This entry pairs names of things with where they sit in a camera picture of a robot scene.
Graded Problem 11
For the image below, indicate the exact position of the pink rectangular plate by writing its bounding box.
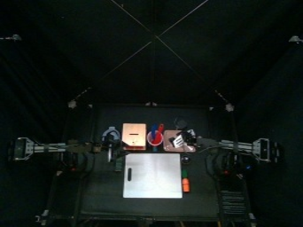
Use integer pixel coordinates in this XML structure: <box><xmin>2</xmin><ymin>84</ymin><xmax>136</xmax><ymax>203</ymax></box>
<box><xmin>162</xmin><ymin>129</ymin><xmax>197</xmax><ymax>153</ymax></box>

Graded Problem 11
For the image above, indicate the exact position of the red toy spatula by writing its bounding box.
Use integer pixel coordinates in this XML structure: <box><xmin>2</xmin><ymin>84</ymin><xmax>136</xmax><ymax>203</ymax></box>
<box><xmin>155</xmin><ymin>123</ymin><xmax>164</xmax><ymax>142</ymax></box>

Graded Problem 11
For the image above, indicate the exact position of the wooden board with slot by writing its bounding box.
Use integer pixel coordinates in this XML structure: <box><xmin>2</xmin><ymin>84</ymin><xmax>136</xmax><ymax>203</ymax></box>
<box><xmin>120</xmin><ymin>122</ymin><xmax>148</xmax><ymax>151</ymax></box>

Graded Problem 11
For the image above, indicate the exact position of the red plastic cup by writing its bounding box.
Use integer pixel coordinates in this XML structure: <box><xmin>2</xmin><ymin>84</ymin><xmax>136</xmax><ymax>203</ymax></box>
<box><xmin>146</xmin><ymin>130</ymin><xmax>164</xmax><ymax>146</ymax></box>

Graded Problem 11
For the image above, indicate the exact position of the blue toy utensil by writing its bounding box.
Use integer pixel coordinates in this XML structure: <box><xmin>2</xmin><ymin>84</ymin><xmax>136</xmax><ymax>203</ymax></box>
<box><xmin>151</xmin><ymin>124</ymin><xmax>159</xmax><ymax>144</ymax></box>

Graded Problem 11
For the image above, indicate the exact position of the orange toy carrot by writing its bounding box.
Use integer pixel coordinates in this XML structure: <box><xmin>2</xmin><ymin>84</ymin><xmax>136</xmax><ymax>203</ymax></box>
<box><xmin>182</xmin><ymin>168</ymin><xmax>193</xmax><ymax>193</ymax></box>

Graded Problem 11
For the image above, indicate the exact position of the white plastic cutting board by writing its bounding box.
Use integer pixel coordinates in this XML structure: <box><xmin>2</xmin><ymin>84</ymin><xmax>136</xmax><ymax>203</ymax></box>
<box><xmin>122</xmin><ymin>153</ymin><xmax>184</xmax><ymax>200</ymax></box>

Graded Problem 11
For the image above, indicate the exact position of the metal frame clamp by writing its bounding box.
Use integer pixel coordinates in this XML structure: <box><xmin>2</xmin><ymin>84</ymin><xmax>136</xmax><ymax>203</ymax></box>
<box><xmin>287</xmin><ymin>35</ymin><xmax>303</xmax><ymax>44</ymax></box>

